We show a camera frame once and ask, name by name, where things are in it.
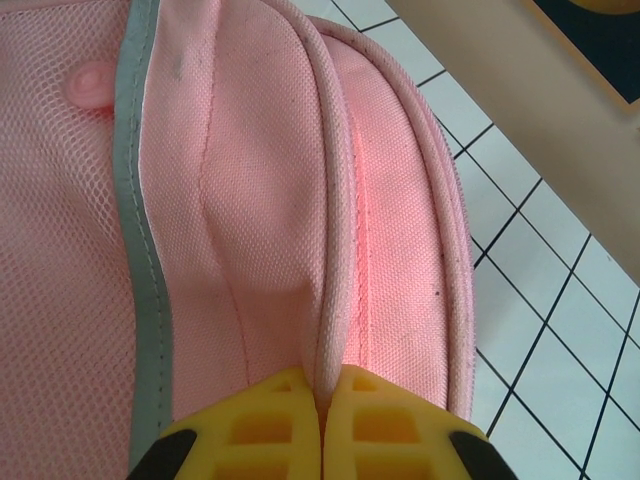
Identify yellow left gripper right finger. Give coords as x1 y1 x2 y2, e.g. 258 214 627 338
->
324 364 516 480

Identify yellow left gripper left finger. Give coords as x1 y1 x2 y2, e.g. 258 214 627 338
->
127 367 321 480

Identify pink student backpack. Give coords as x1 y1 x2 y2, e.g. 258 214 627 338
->
0 0 477 437

